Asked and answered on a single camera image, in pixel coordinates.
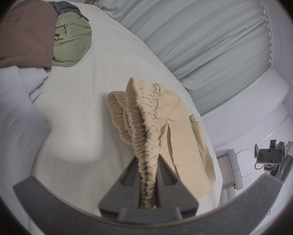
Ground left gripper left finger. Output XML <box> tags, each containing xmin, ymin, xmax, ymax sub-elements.
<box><xmin>98</xmin><ymin>155</ymin><xmax>141</xmax><ymax>217</ymax></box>

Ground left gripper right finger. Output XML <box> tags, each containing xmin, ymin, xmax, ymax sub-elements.
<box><xmin>156</xmin><ymin>153</ymin><xmax>199</xmax><ymax>217</ymax></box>

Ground tan shorts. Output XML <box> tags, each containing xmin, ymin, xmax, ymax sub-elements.
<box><xmin>107</xmin><ymin>77</ymin><xmax>216</xmax><ymax>209</ymax></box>

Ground bed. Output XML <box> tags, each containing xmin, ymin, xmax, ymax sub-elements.
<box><xmin>0</xmin><ymin>0</ymin><xmax>223</xmax><ymax>227</ymax></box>

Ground pale green curtain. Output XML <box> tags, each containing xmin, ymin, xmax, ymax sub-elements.
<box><xmin>95</xmin><ymin>0</ymin><xmax>269</xmax><ymax>65</ymax></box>
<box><xmin>172</xmin><ymin>21</ymin><xmax>272</xmax><ymax>117</ymax></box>

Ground white garment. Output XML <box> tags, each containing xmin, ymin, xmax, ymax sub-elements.
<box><xmin>0</xmin><ymin>65</ymin><xmax>51</xmax><ymax>180</ymax></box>

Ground green garment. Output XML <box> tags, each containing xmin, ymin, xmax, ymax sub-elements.
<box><xmin>52</xmin><ymin>13</ymin><xmax>92</xmax><ymax>67</ymax></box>

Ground brown garment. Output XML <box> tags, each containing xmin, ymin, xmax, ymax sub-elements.
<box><xmin>0</xmin><ymin>0</ymin><xmax>57</xmax><ymax>70</ymax></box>

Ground black garment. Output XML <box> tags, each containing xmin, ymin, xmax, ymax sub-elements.
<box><xmin>49</xmin><ymin>1</ymin><xmax>89</xmax><ymax>21</ymax></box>

